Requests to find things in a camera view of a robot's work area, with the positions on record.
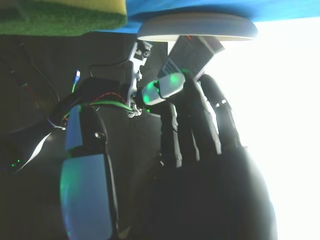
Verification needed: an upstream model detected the dark purple box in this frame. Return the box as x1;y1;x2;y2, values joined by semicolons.
156;34;226;81

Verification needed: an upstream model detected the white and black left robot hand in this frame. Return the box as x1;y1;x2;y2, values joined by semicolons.
59;73;278;240

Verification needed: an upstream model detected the yellow and green sponge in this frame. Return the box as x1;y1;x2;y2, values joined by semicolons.
0;0;130;36

